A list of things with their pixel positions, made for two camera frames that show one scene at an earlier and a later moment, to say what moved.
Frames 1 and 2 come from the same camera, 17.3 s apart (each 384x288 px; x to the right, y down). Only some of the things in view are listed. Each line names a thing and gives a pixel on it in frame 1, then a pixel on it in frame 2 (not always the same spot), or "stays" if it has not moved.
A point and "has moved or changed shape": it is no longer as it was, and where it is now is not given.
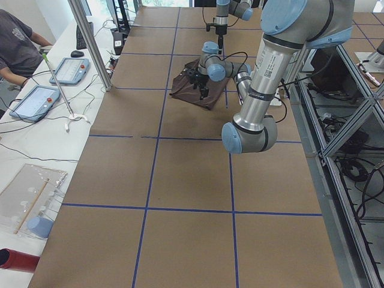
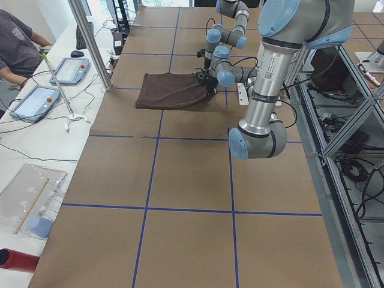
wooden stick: x=31 y=206 stays
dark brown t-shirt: x=182 y=87 has moved or changed shape
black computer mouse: x=77 y=54 stays
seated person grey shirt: x=20 y=54 stays
